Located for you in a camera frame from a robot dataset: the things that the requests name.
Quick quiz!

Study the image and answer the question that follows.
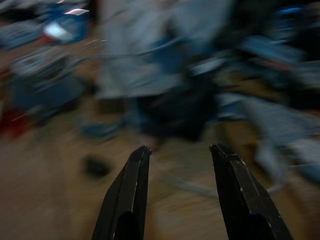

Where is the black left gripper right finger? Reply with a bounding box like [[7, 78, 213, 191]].
[[209, 143, 294, 240]]

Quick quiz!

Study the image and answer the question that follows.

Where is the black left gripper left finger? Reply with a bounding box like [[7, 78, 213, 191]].
[[91, 146, 153, 240]]

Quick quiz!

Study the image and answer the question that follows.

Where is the small dark floor object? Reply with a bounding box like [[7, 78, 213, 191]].
[[83, 155, 111, 179]]

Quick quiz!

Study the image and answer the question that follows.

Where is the large black bag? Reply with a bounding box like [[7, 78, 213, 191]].
[[136, 82, 221, 141]]

